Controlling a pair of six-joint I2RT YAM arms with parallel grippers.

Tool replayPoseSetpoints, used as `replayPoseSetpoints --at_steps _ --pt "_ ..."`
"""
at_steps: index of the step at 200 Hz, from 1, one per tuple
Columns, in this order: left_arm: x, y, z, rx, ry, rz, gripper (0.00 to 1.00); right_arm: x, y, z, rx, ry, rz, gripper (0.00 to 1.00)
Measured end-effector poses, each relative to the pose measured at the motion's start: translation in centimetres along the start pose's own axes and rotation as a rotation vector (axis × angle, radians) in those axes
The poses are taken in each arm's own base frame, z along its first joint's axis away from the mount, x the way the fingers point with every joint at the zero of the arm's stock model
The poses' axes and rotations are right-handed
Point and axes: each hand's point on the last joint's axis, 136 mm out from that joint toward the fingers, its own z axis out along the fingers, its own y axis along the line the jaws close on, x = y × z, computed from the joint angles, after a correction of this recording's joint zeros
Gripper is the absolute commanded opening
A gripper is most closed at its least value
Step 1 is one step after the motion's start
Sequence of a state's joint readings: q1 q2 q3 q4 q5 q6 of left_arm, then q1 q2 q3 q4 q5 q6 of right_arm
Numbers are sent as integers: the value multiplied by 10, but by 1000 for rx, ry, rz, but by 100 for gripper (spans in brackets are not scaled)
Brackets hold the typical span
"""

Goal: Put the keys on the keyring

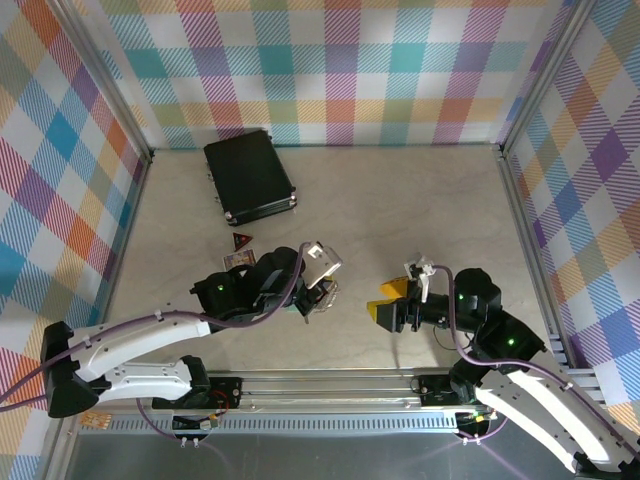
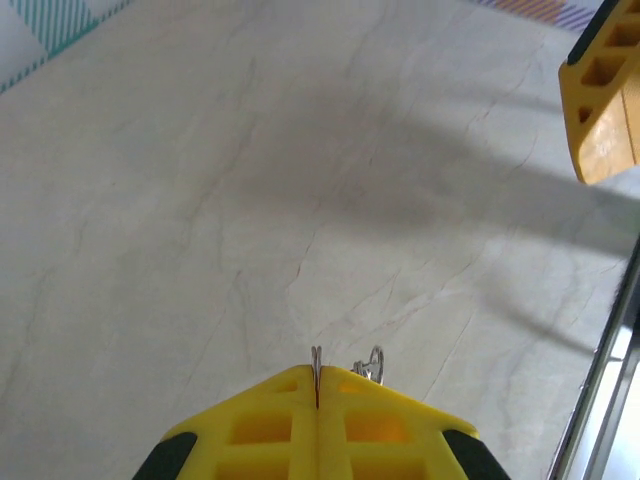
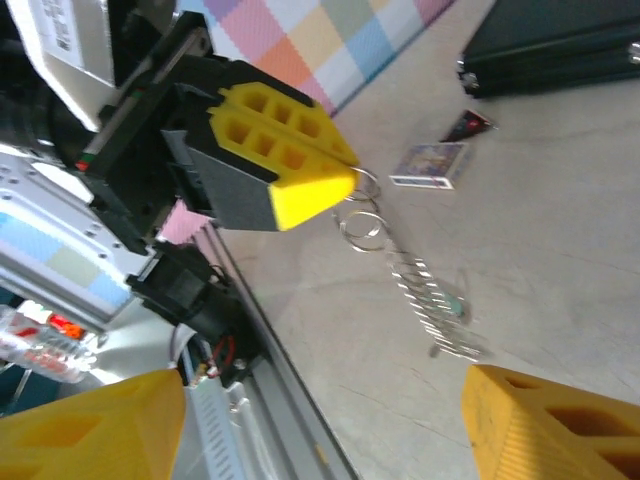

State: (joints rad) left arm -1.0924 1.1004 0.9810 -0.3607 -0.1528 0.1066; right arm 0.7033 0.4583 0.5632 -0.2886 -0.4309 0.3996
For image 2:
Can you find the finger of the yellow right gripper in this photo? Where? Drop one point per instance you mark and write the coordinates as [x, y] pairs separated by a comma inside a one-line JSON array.
[[600, 125]]

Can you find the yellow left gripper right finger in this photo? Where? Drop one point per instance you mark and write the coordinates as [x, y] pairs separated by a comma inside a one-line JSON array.
[[380, 430]]

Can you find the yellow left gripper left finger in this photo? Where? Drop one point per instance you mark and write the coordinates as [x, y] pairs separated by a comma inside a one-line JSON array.
[[260, 430]]

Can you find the silver key bunch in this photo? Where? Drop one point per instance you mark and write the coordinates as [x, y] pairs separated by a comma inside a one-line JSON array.
[[374, 371]]

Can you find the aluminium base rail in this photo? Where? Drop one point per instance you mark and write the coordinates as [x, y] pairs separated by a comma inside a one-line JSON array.
[[607, 400]]

